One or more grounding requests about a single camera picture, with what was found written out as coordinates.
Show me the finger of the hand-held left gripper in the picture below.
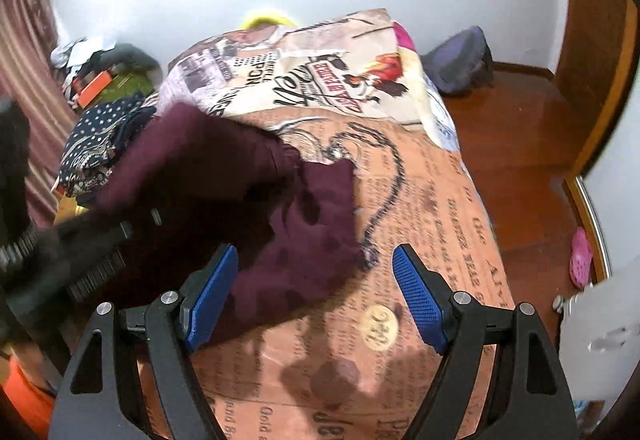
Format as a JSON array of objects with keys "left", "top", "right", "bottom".
[{"left": 45, "top": 207, "right": 164, "bottom": 304}]

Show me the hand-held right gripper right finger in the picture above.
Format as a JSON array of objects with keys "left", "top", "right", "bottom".
[{"left": 392, "top": 243, "right": 579, "bottom": 440}]

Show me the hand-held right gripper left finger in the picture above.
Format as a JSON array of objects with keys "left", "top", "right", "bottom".
[{"left": 49, "top": 243, "right": 240, "bottom": 440}]

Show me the maroon button shirt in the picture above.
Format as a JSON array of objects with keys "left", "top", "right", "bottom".
[{"left": 94, "top": 102, "right": 369, "bottom": 347}]

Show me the orange printed bedsheet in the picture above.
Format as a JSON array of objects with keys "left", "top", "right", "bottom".
[{"left": 192, "top": 113, "right": 516, "bottom": 440}]

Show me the navy polka dot cloth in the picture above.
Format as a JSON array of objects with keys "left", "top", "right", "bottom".
[{"left": 56, "top": 92, "right": 160, "bottom": 197}]

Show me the striped curtain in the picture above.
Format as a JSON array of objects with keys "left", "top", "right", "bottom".
[{"left": 0, "top": 0, "right": 81, "bottom": 227}]

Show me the orange box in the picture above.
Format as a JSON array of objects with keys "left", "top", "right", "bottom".
[{"left": 76, "top": 70, "right": 114, "bottom": 107}]

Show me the white crumpled cloth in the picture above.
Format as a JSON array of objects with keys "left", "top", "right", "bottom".
[{"left": 49, "top": 37, "right": 117, "bottom": 70}]

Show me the green cloth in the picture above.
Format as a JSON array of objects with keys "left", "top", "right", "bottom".
[{"left": 111, "top": 69, "right": 153, "bottom": 97}]

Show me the pink clog shoe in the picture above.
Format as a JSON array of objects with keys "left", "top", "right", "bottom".
[{"left": 569, "top": 226, "right": 594, "bottom": 289}]

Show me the orange colourful printed cloth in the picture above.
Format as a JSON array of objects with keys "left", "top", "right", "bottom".
[{"left": 0, "top": 357, "right": 55, "bottom": 438}]

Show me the gold framed mirror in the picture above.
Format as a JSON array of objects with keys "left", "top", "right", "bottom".
[{"left": 564, "top": 120, "right": 640, "bottom": 281}]

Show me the dark purple backpack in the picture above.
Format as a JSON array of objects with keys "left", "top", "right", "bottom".
[{"left": 421, "top": 26, "right": 497, "bottom": 96}]

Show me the cream printed pillow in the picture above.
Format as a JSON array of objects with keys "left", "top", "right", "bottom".
[{"left": 166, "top": 8, "right": 437, "bottom": 127}]

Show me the pink cloth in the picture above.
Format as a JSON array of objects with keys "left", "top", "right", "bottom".
[{"left": 392, "top": 22, "right": 417, "bottom": 54}]

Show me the wooden door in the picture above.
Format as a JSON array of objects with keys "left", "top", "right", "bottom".
[{"left": 554, "top": 0, "right": 640, "bottom": 177}]

